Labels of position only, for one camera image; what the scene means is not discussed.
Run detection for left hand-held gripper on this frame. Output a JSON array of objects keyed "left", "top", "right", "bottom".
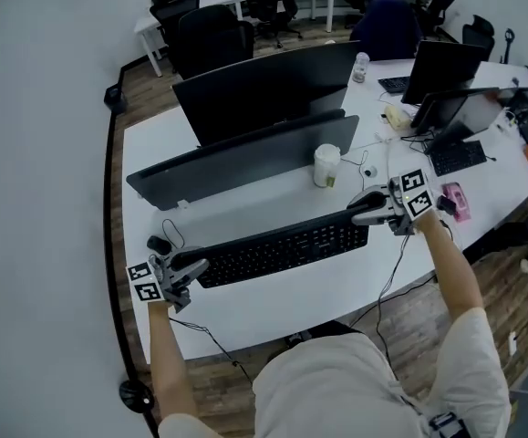
[{"left": 125, "top": 245, "right": 212, "bottom": 315}]

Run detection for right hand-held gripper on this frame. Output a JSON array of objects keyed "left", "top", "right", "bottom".
[{"left": 345, "top": 168, "right": 434, "bottom": 237}]

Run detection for black keyboard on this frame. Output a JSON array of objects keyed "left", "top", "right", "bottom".
[
  {"left": 378, "top": 76, "right": 411, "bottom": 95},
  {"left": 194, "top": 207, "right": 370, "bottom": 290},
  {"left": 429, "top": 140, "right": 488, "bottom": 177}
]

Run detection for person's left forearm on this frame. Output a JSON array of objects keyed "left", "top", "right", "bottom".
[{"left": 147, "top": 299, "right": 199, "bottom": 422}]

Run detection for person's right forearm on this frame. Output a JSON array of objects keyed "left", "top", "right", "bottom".
[{"left": 412, "top": 210, "right": 484, "bottom": 323}]

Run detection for black computer mouse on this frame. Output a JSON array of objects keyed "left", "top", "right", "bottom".
[{"left": 147, "top": 235, "right": 172, "bottom": 256}]

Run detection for white lidded paper cup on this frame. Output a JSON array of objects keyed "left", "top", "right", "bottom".
[{"left": 313, "top": 142, "right": 341, "bottom": 189}]

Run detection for pink tissue packet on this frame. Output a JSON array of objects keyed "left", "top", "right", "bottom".
[{"left": 440, "top": 182, "right": 472, "bottom": 222}]

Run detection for beige tissue box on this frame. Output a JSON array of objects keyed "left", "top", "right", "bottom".
[{"left": 384, "top": 104, "right": 411, "bottom": 130}]

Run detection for dark grey desk divider panel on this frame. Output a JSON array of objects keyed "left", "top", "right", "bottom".
[{"left": 125, "top": 114, "right": 360, "bottom": 213}]

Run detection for person's black trousers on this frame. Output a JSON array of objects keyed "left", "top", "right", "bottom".
[{"left": 266, "top": 319, "right": 366, "bottom": 364}]

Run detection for clear plastic bottle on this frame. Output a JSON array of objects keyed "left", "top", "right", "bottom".
[{"left": 352, "top": 52, "right": 370, "bottom": 84}]

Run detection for black mesh office chair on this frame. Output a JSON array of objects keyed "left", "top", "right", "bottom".
[{"left": 463, "top": 180, "right": 528, "bottom": 277}]

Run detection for large black monitor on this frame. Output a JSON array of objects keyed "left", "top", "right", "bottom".
[{"left": 171, "top": 39, "right": 361, "bottom": 148}]

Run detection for person's white shirt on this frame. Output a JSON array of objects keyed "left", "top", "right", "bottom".
[{"left": 158, "top": 306, "right": 513, "bottom": 438}]

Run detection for black square floor fitting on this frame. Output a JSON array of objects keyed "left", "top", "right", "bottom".
[{"left": 103, "top": 86, "right": 128, "bottom": 111}]

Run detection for navy office chair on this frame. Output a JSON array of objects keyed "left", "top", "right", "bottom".
[{"left": 349, "top": 0, "right": 424, "bottom": 61}]

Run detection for black laptop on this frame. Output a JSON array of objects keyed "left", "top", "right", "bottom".
[{"left": 504, "top": 87, "right": 528, "bottom": 113}]

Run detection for black mouse cable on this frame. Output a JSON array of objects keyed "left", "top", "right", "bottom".
[{"left": 160, "top": 219, "right": 187, "bottom": 250}]

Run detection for left hand-held gripper cable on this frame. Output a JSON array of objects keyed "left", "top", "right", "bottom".
[{"left": 169, "top": 317, "right": 254, "bottom": 383}]

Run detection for hand-held gripper cable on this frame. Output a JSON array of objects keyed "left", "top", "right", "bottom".
[
  {"left": 169, "top": 317, "right": 254, "bottom": 383},
  {"left": 376, "top": 235, "right": 410, "bottom": 379}
]

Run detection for right hand-held gripper cable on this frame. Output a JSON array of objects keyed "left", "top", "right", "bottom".
[{"left": 376, "top": 235, "right": 410, "bottom": 379}]

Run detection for black curved floor rail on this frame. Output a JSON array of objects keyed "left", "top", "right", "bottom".
[{"left": 102, "top": 68, "right": 160, "bottom": 438}]

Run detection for black upright stick handle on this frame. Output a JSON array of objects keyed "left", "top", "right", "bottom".
[{"left": 500, "top": 27, "right": 515, "bottom": 63}]

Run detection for black strap buckle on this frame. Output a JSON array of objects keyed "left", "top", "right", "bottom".
[{"left": 429, "top": 411, "right": 472, "bottom": 438}]

